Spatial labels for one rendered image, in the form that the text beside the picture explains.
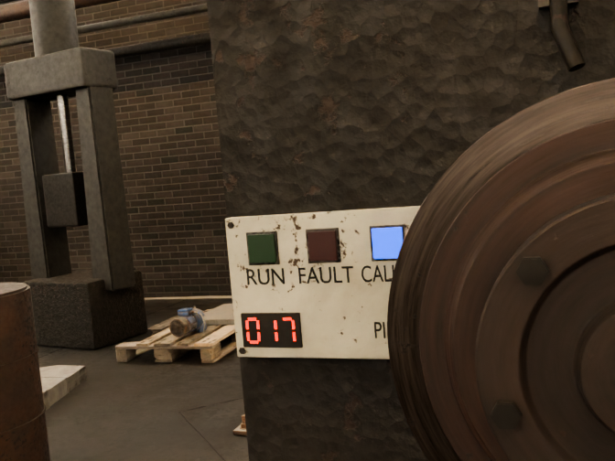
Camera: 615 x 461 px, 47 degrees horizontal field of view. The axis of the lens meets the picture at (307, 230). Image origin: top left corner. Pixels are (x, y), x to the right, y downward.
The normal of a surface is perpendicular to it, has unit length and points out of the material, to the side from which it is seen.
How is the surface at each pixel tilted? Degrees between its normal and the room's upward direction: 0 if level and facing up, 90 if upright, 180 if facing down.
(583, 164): 30
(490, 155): 90
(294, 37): 90
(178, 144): 90
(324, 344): 90
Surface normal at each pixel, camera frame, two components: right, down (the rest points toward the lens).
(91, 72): 0.86, -0.03
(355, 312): -0.34, 0.11
